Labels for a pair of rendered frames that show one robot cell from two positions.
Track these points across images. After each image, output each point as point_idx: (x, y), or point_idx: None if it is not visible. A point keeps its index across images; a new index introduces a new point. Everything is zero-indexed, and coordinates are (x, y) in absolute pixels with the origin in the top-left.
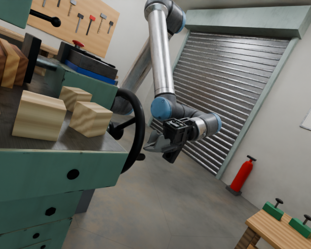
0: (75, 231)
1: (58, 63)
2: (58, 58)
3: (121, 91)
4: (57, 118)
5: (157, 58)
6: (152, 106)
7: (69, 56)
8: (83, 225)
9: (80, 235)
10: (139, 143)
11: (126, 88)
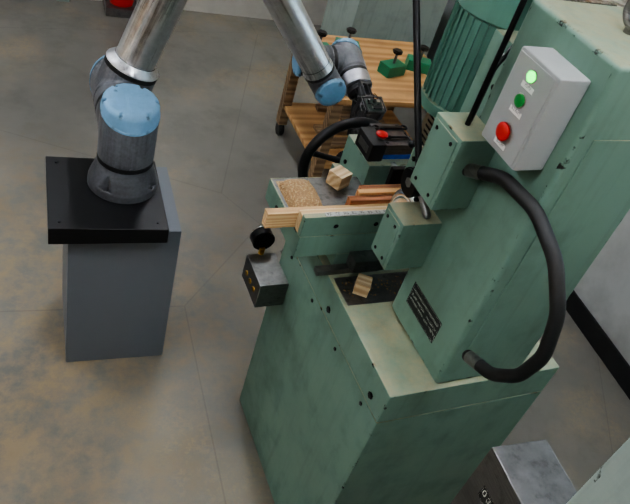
0: (193, 311)
1: (398, 165)
2: (376, 159)
3: (356, 125)
4: None
5: (304, 28)
6: (323, 96)
7: (387, 151)
8: (180, 299)
9: (202, 306)
10: None
11: (154, 63)
